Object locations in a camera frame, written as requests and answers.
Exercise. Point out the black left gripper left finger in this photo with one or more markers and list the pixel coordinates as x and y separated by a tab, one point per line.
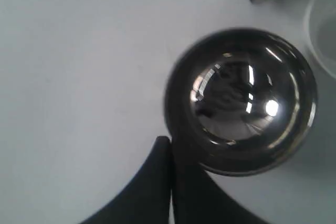
146	198

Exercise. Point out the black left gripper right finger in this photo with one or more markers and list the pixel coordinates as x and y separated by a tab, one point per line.
196	198

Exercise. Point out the shiny steel bowl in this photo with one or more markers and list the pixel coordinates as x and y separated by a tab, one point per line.
242	100

